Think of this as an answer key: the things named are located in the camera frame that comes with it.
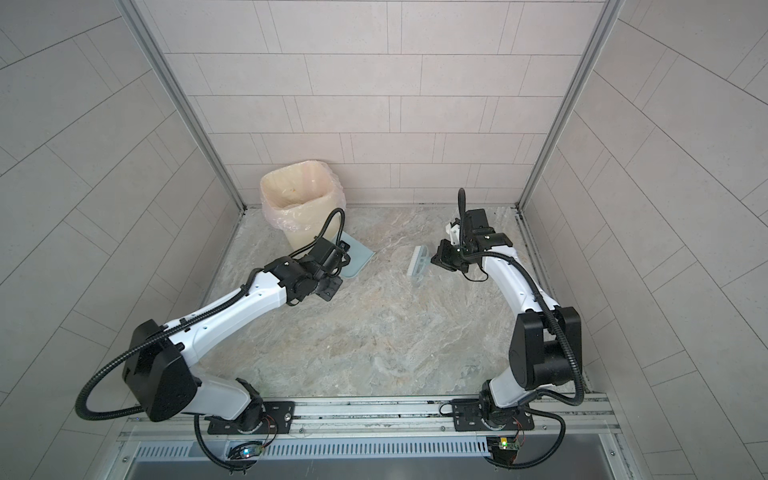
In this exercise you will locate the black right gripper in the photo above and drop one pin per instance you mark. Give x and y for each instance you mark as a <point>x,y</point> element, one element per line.
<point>444,258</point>

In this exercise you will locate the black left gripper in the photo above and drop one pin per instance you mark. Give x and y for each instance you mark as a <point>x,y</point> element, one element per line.
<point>331,292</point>

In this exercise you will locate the pale green dustpan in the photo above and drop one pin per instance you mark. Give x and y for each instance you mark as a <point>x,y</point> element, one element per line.
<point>359,254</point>

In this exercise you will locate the pale green hand brush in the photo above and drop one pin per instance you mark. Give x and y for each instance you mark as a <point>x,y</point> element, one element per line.
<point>419,262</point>

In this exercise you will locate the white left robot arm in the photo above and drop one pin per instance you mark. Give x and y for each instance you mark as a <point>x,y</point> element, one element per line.
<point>158,365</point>

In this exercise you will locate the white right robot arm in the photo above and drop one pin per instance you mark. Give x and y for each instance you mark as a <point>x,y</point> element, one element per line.
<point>545,352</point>

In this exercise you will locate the cream plastic trash bin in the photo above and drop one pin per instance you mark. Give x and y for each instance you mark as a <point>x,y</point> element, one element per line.
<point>300,204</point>

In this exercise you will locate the clear plastic bin liner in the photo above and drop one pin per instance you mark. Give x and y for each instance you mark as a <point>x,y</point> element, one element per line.
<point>303,198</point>

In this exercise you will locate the left circuit board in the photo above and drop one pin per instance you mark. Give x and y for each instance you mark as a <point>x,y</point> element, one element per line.
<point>245,451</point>

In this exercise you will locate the circuit board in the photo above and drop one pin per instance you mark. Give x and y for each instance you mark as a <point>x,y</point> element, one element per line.
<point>245,451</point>
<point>503,451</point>

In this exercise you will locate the right circuit board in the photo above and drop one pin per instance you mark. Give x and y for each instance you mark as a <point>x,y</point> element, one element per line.
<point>503,451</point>

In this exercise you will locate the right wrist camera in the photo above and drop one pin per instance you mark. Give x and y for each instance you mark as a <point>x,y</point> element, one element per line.
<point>454,231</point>

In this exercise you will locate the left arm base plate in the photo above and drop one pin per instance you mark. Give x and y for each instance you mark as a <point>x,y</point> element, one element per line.
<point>270,417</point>

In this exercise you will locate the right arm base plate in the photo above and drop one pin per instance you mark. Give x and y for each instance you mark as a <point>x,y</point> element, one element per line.
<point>476,415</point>

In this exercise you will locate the aluminium front rail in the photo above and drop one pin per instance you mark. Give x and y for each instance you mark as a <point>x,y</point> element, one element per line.
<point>352,428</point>

